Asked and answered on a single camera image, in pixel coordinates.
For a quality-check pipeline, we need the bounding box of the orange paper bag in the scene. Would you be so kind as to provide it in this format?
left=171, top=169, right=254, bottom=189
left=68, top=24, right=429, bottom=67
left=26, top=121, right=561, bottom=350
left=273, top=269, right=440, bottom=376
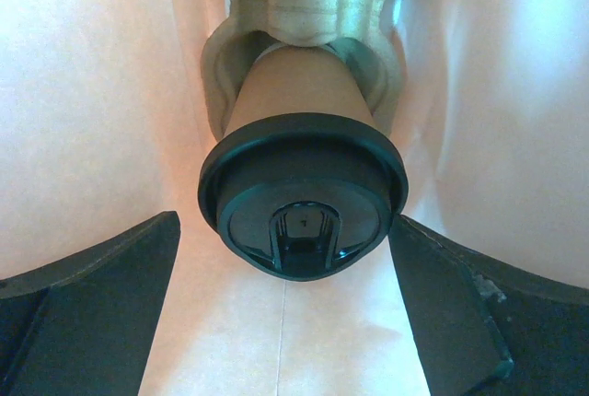
left=1, top=0, right=588, bottom=395

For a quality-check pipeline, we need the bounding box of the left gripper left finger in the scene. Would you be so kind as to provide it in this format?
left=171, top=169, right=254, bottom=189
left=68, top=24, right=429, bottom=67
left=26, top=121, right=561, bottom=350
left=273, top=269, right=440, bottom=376
left=1, top=212, right=180, bottom=395

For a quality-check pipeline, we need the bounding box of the cardboard cup carrier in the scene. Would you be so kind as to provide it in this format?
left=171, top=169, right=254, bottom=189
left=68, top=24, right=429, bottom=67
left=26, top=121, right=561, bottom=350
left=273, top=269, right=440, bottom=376
left=201, top=0, right=404, bottom=139

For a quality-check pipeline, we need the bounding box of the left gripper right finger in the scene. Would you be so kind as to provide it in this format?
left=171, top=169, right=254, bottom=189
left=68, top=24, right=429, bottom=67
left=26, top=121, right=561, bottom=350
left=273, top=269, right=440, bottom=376
left=388, top=215, right=588, bottom=395

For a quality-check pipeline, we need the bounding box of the brown paper coffee cup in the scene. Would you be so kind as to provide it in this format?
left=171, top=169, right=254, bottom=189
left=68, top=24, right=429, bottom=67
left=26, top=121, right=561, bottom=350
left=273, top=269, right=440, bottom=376
left=225, top=46, right=375, bottom=134

